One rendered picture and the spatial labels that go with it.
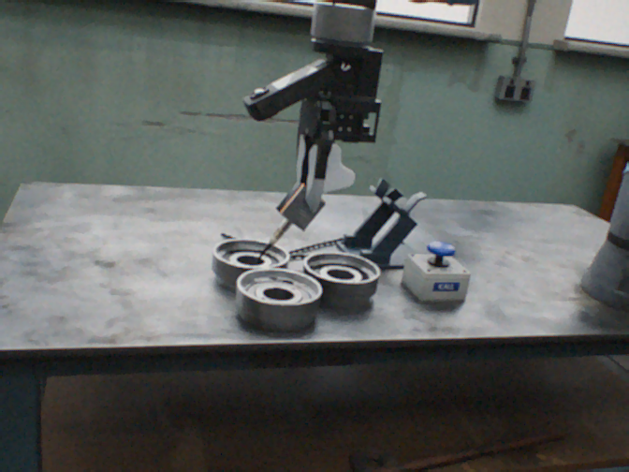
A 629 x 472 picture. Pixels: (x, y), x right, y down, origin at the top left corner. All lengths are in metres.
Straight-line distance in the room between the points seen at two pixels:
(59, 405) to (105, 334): 0.35
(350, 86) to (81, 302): 0.42
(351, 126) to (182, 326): 0.32
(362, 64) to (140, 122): 1.68
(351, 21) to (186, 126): 1.70
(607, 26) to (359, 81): 2.40
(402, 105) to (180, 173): 0.90
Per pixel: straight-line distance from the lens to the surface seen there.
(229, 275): 0.87
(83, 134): 2.45
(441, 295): 0.94
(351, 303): 0.87
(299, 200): 0.84
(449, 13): 2.76
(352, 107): 0.81
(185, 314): 0.81
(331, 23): 0.80
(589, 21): 3.11
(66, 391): 1.13
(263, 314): 0.77
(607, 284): 1.09
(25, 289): 0.88
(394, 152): 2.67
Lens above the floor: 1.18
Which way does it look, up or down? 20 degrees down
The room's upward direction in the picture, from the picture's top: 8 degrees clockwise
